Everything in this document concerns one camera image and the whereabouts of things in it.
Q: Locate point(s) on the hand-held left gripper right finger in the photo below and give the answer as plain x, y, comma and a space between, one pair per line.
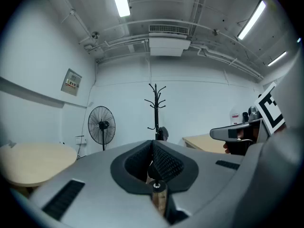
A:
209, 174

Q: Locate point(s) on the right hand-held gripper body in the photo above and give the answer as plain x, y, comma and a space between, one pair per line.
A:
270, 108

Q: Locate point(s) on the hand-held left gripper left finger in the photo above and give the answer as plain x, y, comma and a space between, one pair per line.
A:
78, 198

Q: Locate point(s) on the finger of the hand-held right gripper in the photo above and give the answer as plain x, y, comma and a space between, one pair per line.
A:
221, 132

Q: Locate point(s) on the person's right hand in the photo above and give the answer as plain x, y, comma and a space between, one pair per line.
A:
241, 134

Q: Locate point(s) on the white bottle with red label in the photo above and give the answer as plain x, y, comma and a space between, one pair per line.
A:
235, 116

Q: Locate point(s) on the wooden desk with white legs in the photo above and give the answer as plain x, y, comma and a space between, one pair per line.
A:
202, 142

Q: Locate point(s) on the ceiling tube light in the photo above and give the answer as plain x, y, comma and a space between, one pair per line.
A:
252, 20
277, 58
299, 40
120, 0

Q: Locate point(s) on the round beige table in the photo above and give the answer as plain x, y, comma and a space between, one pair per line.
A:
35, 161

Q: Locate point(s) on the dark grey hat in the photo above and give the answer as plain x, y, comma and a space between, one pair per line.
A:
164, 132

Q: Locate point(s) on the black coat rack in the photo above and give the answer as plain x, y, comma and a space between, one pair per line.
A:
156, 113

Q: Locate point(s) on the small grey device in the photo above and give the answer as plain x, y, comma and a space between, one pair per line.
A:
12, 144

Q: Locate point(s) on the round ceiling smoke detector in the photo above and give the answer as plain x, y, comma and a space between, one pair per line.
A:
215, 31
95, 35

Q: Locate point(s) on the white ceiling air conditioner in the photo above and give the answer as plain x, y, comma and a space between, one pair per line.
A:
167, 41

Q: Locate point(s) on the bundle of white ceiling pipes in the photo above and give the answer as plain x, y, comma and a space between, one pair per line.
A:
166, 22

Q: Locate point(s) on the white wall socket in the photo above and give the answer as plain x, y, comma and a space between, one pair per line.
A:
80, 139

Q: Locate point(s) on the black pedestal fan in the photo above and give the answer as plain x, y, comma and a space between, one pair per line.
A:
102, 124

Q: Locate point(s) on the grey wall trunking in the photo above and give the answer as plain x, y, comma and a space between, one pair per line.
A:
35, 92

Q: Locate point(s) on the grey wall electrical panel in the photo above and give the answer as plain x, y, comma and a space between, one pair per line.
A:
71, 82

